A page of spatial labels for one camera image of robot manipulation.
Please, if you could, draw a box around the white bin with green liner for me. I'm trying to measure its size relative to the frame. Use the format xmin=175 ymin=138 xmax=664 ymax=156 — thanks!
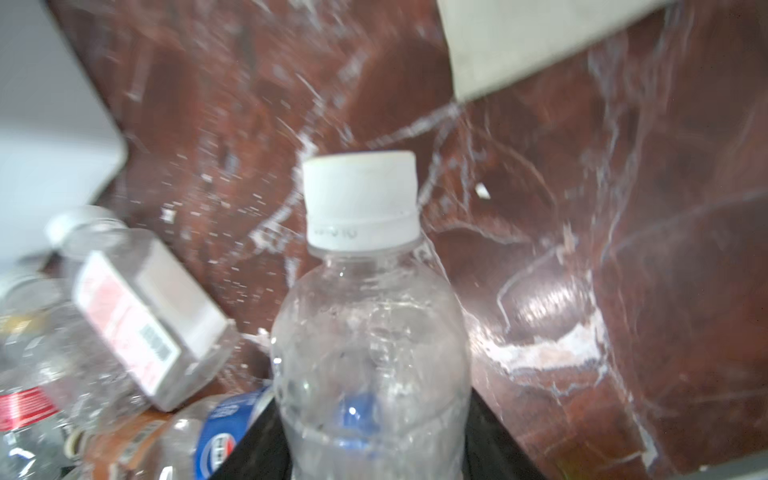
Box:
xmin=1 ymin=1 xmax=127 ymax=267

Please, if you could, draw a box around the clear bottle white cap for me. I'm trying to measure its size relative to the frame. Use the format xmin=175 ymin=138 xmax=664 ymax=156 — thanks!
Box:
xmin=1 ymin=269 xmax=150 ymax=479
xmin=270 ymin=150 xmax=472 ymax=479

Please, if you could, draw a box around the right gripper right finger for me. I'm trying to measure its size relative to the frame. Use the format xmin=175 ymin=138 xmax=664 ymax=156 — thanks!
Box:
xmin=462 ymin=389 xmax=547 ymax=480

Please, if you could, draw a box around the brown label tea bottle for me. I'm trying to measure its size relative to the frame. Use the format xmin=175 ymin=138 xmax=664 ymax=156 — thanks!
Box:
xmin=63 ymin=411 xmax=171 ymax=480

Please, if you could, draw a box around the square red text label bottle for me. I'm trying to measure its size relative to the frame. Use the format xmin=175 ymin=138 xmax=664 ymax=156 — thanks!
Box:
xmin=45 ymin=205 xmax=241 ymax=412

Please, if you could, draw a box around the pepsi bottle blue cap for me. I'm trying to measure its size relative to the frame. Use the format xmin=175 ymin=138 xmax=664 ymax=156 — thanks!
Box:
xmin=134 ymin=386 xmax=274 ymax=479

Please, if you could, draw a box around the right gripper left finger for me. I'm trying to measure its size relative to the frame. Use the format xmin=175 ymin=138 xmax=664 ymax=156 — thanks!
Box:
xmin=210 ymin=400 xmax=293 ymax=480

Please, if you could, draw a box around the beige work glove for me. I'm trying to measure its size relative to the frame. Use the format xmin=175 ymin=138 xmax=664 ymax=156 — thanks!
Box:
xmin=437 ymin=0 xmax=668 ymax=102

